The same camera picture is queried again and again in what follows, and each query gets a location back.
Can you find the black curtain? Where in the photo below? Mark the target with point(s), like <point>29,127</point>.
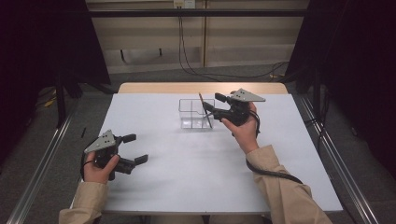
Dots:
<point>37,46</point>
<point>358,62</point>

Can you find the aluminium floor rail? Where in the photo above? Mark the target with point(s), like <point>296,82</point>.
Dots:
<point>40,174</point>
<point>342,174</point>

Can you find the black metal stand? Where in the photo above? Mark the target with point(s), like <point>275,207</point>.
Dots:
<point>60,102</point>
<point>316,93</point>

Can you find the green pencil with yellow tip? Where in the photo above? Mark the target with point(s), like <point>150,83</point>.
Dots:
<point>209,121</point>

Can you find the white wall socket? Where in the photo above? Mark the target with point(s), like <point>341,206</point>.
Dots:
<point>184,3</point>

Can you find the clear plastic organizer box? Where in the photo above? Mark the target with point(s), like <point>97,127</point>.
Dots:
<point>190,118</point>

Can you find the person's left hand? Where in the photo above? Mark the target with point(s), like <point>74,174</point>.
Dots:
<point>96,174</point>

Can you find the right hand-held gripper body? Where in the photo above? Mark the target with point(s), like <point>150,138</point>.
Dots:
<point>239,113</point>

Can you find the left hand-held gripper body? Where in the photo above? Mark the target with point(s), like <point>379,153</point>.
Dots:
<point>101,143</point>

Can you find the small black wall bracket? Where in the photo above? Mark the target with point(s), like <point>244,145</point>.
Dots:
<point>160,52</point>
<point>123,56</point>

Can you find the person's right hand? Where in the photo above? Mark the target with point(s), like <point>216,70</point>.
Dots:
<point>246,133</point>

